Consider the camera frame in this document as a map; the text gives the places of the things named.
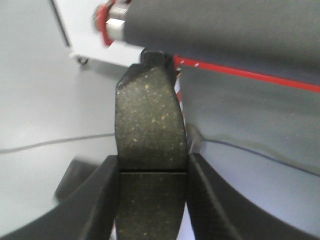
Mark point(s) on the dark grey conveyor belt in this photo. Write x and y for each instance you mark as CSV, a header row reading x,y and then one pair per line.
x,y
225,30

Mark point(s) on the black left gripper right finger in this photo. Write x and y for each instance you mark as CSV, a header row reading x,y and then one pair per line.
x,y
219,212

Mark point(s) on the right striped traffic cone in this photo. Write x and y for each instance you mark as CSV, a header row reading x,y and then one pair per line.
x,y
193,144

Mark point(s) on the red conveyor frame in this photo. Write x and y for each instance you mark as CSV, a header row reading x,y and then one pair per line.
x,y
245,72

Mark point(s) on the white cabinet on casters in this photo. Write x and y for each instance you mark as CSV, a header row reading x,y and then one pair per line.
x,y
83,27

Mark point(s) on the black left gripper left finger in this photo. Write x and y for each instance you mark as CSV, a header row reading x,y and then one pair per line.
x,y
88,201

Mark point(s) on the grey brake pad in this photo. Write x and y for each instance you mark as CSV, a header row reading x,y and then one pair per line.
x,y
152,150

